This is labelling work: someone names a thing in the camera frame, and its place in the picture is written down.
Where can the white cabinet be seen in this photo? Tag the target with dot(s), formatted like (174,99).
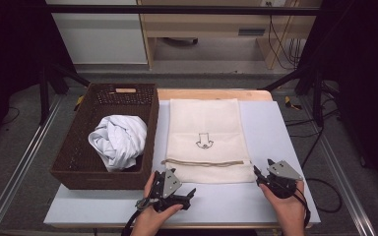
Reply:
(101,36)

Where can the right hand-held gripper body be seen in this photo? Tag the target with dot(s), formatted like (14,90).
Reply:
(283,172)

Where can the person's right hand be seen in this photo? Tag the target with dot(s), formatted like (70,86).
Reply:
(290,211)

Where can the brown woven basket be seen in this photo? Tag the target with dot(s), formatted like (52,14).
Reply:
(78,154)

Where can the cream mesh laundry bag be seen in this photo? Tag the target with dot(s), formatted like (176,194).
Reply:
(203,121)

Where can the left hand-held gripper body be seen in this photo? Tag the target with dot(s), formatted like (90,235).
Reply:
(171,185)

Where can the light wooden desk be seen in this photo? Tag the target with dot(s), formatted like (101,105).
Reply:
(206,23)

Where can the black metal stand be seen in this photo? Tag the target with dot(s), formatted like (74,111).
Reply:
(317,98)
(44,95)

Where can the person's left hand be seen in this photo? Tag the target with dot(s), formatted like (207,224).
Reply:
(149,221)

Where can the aluminium rail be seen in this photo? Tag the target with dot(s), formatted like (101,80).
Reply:
(19,164)
(341,173)

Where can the black curtain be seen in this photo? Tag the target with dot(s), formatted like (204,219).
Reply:
(10,49)
(361,65)

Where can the white shirt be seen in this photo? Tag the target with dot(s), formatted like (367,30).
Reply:
(119,141)

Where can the black horizontal bar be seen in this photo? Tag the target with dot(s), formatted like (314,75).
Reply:
(177,10)

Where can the yellow black tool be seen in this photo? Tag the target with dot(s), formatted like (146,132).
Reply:
(290,103)
(78,102)

